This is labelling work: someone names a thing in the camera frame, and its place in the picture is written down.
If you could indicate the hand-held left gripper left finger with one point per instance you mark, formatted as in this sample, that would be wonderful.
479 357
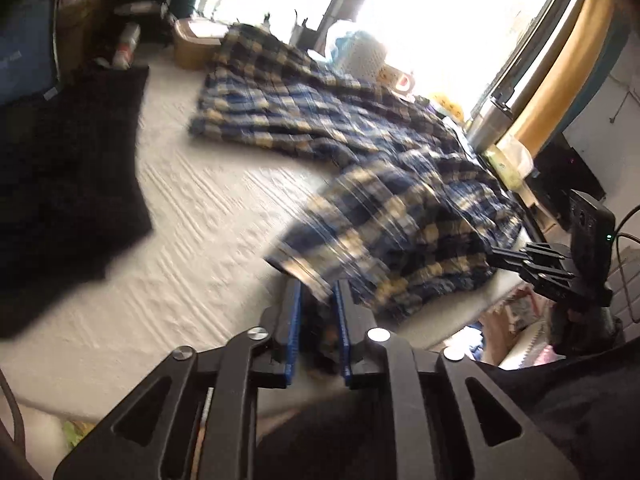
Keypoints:
295 320

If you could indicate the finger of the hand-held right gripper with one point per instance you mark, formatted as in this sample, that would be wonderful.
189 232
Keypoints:
547 272
525 252

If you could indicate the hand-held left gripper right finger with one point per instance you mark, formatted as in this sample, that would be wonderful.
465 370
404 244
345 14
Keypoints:
342 325

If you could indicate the blue yellow plaid shirt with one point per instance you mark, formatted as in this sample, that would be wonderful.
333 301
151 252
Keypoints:
400 185

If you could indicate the black box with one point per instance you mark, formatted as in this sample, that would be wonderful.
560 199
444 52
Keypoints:
565 175

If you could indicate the pink patterned cloth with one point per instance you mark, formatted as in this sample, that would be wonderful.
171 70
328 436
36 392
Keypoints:
525 345

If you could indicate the white textured tablecloth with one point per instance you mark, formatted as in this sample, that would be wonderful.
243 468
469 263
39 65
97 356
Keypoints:
200 220

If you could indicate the yellow printed bag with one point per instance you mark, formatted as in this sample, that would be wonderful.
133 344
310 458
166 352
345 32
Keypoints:
447 105

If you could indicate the ochre curtain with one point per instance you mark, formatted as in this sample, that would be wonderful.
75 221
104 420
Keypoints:
565 75

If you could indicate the cream cartoon mug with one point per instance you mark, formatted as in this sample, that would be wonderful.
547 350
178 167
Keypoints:
395 80

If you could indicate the white perforated basket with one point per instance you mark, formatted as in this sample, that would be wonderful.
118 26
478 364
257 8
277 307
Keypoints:
362 57

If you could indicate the black cloth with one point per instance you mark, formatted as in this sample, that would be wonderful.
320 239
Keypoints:
65 185

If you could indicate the tan lunch box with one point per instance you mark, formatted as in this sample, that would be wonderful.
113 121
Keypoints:
192 50

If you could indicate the white and red bottle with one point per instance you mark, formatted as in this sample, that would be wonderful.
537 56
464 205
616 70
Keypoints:
126 45

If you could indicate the brown cardboard box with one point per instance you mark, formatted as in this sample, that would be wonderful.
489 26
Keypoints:
82 30

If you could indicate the blue bag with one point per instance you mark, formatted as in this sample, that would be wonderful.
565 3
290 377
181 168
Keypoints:
25 55

